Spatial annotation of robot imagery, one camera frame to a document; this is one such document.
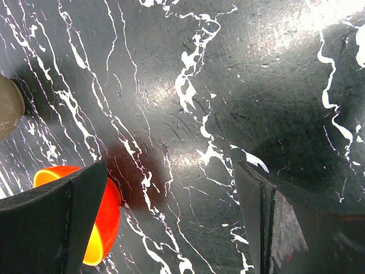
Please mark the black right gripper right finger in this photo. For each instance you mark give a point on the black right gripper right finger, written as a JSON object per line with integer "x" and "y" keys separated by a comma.
{"x": 291, "y": 230}

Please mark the orange plastic bowl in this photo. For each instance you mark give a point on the orange plastic bowl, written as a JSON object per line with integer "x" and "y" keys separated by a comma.
{"x": 106, "y": 225}

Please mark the brown patterned ceramic bowl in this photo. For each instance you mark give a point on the brown patterned ceramic bowl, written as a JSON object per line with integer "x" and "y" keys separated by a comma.
{"x": 12, "y": 106}

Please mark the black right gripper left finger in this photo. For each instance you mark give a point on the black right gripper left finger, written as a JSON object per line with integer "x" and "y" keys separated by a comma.
{"x": 47, "y": 229}

